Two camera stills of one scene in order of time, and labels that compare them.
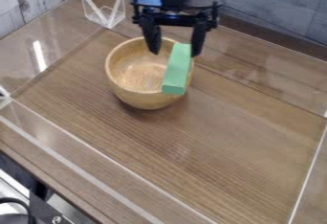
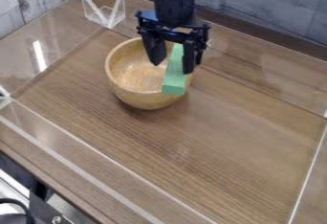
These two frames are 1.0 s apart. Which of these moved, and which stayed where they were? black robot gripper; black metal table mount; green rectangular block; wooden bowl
Moved: black robot gripper
Stayed: wooden bowl; black metal table mount; green rectangular block
